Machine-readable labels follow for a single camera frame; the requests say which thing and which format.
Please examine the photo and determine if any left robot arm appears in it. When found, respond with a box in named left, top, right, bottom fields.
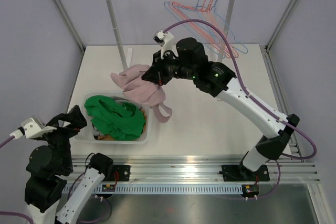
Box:
left=21, top=105, right=113, bottom=223

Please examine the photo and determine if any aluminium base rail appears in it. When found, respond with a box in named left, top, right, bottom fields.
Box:
left=69, top=154, right=321, bottom=184

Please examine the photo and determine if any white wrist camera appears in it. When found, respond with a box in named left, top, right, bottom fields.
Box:
left=10, top=116, right=57, bottom=139
left=153, top=30, right=174, bottom=59

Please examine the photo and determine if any mustard brown tank top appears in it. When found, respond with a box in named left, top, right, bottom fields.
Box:
left=91, top=109, right=146, bottom=142

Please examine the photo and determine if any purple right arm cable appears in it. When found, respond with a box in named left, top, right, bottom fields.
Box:
left=164, top=18, right=318, bottom=198

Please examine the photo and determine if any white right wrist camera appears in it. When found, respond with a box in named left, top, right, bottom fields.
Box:
left=153, top=30, right=174, bottom=59

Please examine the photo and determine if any white plastic basket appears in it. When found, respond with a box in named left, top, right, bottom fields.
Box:
left=72, top=91, right=150, bottom=145

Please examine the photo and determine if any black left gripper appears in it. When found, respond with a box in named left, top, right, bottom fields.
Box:
left=38, top=104, right=87, bottom=172

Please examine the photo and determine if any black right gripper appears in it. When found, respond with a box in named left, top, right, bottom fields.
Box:
left=143, top=49, right=196, bottom=87

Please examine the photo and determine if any green tank top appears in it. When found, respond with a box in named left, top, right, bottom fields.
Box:
left=83, top=94, right=147, bottom=141

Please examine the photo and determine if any mauve tank top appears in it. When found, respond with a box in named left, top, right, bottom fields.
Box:
left=110, top=65, right=172, bottom=123

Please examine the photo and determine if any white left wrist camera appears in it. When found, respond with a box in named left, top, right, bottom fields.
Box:
left=10, top=116, right=57, bottom=139

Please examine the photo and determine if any white slotted cable duct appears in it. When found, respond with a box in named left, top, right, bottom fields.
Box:
left=62, top=184, right=244, bottom=195

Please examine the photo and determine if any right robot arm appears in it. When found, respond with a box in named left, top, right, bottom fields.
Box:
left=142, top=36, right=300, bottom=182

